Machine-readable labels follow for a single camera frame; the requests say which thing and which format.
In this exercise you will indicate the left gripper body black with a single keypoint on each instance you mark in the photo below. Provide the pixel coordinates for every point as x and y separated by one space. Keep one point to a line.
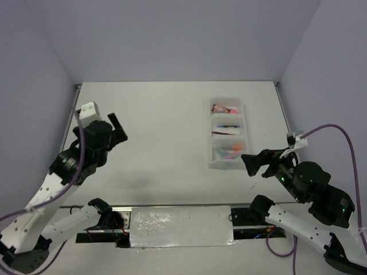
103 157

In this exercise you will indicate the pink capped glue bottle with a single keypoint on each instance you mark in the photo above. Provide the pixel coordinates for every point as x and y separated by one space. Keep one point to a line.
223 109

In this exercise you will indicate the silver foil covered plate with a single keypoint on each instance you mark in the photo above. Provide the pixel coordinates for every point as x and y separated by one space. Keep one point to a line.
176 227

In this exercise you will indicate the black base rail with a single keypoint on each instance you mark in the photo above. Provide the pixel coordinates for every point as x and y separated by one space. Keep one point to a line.
118 230

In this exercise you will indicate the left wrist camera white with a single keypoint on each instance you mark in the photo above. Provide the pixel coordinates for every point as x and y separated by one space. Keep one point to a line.
89 113

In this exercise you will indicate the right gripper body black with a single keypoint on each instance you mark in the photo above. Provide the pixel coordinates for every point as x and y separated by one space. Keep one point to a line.
281 168

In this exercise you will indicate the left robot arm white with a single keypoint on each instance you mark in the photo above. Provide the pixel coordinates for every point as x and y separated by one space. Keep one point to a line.
27 242

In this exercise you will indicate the red ink pen refill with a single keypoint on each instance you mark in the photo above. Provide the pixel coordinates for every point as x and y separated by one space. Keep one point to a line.
223 133

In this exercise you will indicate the purple capped lead case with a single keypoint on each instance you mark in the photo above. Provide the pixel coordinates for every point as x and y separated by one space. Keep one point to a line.
233 155

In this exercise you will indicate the teal pen refill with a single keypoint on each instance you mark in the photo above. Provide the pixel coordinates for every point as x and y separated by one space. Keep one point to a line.
228 126

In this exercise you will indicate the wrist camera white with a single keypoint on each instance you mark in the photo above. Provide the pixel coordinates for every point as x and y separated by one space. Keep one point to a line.
89 113
295 141

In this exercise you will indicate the blue capped lead case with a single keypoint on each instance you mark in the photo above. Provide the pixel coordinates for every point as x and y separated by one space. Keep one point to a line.
221 152

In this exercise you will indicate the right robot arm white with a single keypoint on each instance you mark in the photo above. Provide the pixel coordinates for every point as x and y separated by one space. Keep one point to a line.
329 223

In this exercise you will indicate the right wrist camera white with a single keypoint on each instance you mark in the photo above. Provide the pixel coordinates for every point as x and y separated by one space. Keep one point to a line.
295 141

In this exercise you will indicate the clear plastic compartment tray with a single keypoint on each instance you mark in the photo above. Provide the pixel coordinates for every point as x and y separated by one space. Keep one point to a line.
213 119

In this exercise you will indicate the orange capped lead case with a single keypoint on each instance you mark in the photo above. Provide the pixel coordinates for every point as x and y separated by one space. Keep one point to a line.
234 147

